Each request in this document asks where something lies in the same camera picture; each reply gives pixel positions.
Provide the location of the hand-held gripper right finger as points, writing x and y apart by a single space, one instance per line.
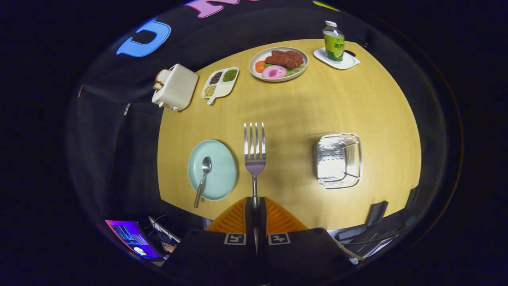
262 222

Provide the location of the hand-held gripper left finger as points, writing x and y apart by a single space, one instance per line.
250 222

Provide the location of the silver fork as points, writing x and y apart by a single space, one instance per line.
254 163

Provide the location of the silver spoon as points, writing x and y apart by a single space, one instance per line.
205 163

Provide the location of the light green plate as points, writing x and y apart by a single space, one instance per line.
222 171

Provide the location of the open laptop screen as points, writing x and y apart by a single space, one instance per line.
131 236

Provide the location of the white divided snack tray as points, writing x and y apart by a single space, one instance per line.
224 89

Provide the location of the pile of yellow soybeans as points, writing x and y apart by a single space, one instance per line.
209 90

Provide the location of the pile of green beans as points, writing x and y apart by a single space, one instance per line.
229 75

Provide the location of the pile of dark beans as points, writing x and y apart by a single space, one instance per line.
215 77

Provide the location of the pink round food slice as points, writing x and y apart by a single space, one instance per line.
274 72

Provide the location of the white toaster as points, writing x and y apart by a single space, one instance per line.
178 87

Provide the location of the green lettuce leaf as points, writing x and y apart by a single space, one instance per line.
297 70

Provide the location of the orange carrot slice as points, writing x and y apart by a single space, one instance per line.
259 66

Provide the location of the toast bread slice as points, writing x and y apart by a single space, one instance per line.
163 76
157 85

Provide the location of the brown meat pieces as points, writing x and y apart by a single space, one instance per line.
283 58

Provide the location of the silver metal clip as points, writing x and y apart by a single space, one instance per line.
126 109

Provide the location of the white food plate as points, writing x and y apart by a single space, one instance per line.
256 53

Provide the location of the white square coaster tray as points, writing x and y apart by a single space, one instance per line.
351 61

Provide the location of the green label drink bottle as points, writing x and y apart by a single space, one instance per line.
333 45

